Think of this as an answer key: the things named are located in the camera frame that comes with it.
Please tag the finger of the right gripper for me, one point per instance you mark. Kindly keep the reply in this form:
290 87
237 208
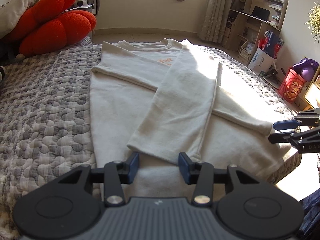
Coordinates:
287 137
285 125

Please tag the white paper on sofa arm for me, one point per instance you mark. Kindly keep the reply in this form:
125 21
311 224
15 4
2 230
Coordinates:
84 7

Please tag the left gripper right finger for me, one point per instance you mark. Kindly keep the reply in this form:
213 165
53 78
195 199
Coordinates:
234 204

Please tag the white Winnie the Pooh sweatshirt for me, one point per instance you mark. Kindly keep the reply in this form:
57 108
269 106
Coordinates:
168 97

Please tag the beige patterned curtain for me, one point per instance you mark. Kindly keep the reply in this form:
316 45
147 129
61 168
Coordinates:
214 20

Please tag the green potted plant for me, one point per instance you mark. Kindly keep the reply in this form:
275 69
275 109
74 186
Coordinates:
313 22

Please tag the black computer monitor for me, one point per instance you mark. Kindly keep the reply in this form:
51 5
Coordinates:
260 13

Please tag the wooden desk shelf unit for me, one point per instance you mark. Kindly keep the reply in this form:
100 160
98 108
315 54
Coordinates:
243 31

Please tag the red storage basket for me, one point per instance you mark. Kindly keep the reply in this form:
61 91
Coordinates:
291 86

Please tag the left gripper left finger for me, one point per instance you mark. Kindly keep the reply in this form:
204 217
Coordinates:
73 203

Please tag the purple toy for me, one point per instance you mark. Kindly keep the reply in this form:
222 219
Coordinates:
306 68

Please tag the white printed pillow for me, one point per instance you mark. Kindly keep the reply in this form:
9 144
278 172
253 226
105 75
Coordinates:
11 12

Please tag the wooden cube shelf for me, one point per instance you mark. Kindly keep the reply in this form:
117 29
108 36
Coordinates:
310 95

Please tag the cream black-cuffed garment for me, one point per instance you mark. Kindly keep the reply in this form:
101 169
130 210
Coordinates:
2 73

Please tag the red flower-shaped plush cushion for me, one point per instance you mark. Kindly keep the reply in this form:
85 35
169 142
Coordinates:
49 26

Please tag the grey checked quilted bedspread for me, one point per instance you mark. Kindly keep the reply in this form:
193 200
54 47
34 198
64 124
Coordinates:
85 104

